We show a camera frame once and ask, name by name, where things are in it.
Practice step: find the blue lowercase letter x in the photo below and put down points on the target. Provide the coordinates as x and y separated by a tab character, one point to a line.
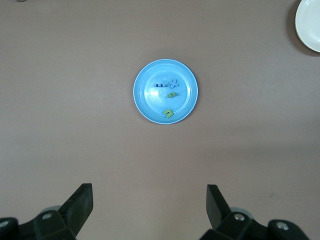
173	84

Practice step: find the cream plate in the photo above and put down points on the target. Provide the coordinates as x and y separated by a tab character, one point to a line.
310	25

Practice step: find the green lowercase letter b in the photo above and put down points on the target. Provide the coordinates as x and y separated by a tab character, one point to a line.
171	95

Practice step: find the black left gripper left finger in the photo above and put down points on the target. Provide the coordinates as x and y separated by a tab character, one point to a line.
75	207

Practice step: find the blue plate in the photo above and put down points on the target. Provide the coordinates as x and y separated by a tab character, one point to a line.
150	105

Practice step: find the green lowercase letter n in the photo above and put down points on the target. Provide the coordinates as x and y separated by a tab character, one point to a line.
167	114

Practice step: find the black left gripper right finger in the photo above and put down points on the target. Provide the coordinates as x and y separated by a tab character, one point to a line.
217	207

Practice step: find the blue lowercase letter m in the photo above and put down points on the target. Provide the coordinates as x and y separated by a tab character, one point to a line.
160	85

